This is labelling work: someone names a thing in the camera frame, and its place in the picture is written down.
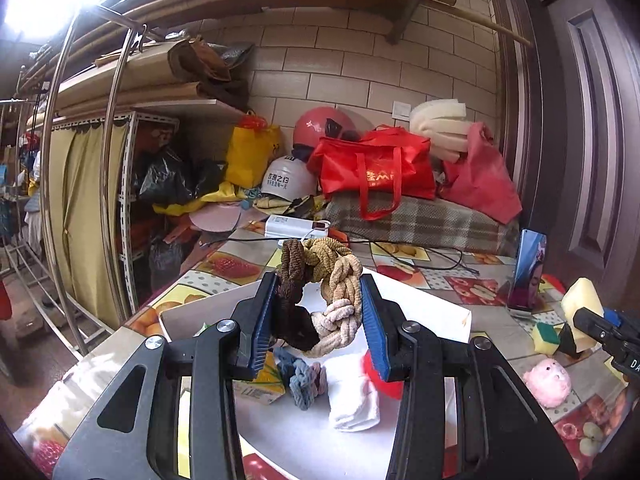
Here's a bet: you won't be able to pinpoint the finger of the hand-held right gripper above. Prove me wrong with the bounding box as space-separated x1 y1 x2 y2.
602 309 640 338
572 307 623 350

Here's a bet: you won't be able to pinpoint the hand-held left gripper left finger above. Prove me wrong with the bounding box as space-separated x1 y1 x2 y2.
52 271 281 480

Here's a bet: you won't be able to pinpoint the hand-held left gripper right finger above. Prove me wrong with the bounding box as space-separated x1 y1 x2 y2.
359 274 581 480

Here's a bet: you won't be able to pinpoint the pale yellow sponge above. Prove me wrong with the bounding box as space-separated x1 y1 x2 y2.
560 277 606 353

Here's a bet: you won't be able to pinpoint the brown beige braided ring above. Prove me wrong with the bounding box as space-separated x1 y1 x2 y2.
274 237 364 359

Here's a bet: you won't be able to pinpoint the yellow tissue packet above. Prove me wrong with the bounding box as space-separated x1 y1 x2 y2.
232 350 287 406

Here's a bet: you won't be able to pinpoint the red plush apple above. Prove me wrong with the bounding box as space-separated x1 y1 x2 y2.
362 347 406 401

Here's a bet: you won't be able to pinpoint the blue grey braided ring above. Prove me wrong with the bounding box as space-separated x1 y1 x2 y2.
274 347 328 413

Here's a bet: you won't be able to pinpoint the white cardboard tray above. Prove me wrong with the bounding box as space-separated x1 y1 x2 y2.
159 266 473 480

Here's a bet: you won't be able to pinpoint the black sponge block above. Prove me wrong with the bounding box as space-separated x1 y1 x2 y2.
557 322 591 358

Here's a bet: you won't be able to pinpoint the yellow green sponge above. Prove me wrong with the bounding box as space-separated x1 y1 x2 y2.
531 321 562 358

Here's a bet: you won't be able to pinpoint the pink plush pig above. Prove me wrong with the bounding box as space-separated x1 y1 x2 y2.
522 357 572 409

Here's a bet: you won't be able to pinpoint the smartphone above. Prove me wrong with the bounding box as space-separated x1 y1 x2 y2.
507 229 547 311

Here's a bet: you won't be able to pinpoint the fruit print tablecloth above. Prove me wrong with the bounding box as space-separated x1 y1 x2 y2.
15 220 640 480

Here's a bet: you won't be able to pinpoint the white power bank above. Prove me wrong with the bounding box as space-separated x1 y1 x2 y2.
264 215 332 241

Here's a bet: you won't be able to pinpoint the plaid blanket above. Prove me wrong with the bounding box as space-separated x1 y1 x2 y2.
324 194 521 256

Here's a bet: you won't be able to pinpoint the pink hat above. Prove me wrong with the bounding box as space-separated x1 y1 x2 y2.
189 205 241 233

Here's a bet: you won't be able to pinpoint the yellow cloth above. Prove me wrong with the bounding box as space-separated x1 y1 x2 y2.
152 182 248 217

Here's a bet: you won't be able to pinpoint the white helmet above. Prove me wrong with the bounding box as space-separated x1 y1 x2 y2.
260 156 318 200

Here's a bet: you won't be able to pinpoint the red tote bag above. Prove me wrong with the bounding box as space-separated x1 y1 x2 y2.
306 127 436 222

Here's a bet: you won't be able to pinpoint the yellow gift bag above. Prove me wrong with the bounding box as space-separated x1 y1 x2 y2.
223 115 282 188

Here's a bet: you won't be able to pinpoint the black plastic bag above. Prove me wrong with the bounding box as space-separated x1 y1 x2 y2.
137 149 226 206

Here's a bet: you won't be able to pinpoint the red plastic bag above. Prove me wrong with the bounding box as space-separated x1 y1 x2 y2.
440 122 523 225

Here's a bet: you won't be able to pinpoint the metal shelf rack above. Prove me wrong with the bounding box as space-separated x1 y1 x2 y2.
115 110 181 331

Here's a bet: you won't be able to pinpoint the pink helmet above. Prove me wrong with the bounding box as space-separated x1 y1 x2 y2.
292 106 358 161

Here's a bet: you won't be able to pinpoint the white foam rolls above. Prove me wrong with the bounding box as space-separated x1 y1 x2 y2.
409 101 476 163

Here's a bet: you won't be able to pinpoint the olive curtain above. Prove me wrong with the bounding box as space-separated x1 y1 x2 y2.
47 125 131 321

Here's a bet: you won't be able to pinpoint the brown door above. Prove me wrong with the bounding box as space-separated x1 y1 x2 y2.
492 0 640 311

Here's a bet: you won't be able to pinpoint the brown crumpled paper bag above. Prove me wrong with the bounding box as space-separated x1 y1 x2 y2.
167 37 251 111

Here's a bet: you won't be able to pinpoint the curved metal tube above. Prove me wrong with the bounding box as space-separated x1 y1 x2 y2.
40 5 151 351

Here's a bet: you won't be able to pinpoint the bamboo pole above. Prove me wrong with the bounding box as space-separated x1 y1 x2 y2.
425 0 533 48

